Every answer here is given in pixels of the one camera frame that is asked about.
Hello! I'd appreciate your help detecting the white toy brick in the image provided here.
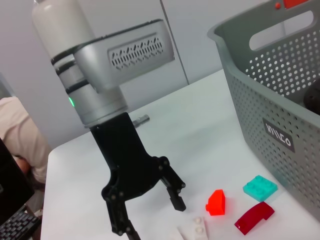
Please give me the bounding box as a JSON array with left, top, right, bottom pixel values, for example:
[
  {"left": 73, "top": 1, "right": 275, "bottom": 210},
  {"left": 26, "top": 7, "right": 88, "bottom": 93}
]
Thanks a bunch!
[{"left": 192, "top": 216, "right": 210, "bottom": 239}]

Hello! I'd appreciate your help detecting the dark red toy brick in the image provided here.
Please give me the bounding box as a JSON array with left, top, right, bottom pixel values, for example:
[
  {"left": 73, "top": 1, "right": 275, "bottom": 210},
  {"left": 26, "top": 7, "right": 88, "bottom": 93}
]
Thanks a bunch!
[{"left": 234, "top": 201, "right": 276, "bottom": 236}]

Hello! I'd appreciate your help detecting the red sloped toy brick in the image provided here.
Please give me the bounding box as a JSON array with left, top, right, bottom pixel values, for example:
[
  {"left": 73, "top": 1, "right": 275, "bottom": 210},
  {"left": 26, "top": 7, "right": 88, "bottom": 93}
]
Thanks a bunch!
[{"left": 205, "top": 189, "right": 226, "bottom": 217}]

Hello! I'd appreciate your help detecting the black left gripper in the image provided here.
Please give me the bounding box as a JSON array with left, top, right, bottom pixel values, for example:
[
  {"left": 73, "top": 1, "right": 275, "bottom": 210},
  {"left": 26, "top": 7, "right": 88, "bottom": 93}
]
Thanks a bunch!
[{"left": 89, "top": 111, "right": 188, "bottom": 240}]

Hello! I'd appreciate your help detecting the teal toy brick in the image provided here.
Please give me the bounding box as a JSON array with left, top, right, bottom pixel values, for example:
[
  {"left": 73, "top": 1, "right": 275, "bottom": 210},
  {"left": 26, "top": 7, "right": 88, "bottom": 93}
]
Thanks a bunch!
[{"left": 242, "top": 174, "right": 279, "bottom": 203}]

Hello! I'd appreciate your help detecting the orange bin handle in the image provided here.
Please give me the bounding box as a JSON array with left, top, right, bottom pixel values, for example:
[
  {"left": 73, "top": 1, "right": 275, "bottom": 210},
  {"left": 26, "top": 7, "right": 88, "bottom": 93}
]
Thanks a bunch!
[{"left": 274, "top": 0, "right": 312, "bottom": 11}]

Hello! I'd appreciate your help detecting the grey perforated storage bin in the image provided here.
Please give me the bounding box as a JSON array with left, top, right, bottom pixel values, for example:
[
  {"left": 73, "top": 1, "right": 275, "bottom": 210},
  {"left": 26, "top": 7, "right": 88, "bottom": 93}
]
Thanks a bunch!
[{"left": 207, "top": 0, "right": 320, "bottom": 223}]

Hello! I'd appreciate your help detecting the black keyboard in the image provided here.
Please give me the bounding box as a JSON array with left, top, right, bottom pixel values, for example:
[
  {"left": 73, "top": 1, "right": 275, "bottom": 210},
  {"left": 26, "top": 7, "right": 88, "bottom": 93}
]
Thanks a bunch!
[{"left": 0, "top": 209, "right": 42, "bottom": 240}]

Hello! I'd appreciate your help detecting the person in beige shirt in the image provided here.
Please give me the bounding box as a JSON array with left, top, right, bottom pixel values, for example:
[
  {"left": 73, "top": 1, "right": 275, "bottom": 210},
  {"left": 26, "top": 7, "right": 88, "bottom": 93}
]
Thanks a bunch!
[{"left": 0, "top": 96, "right": 53, "bottom": 186}]

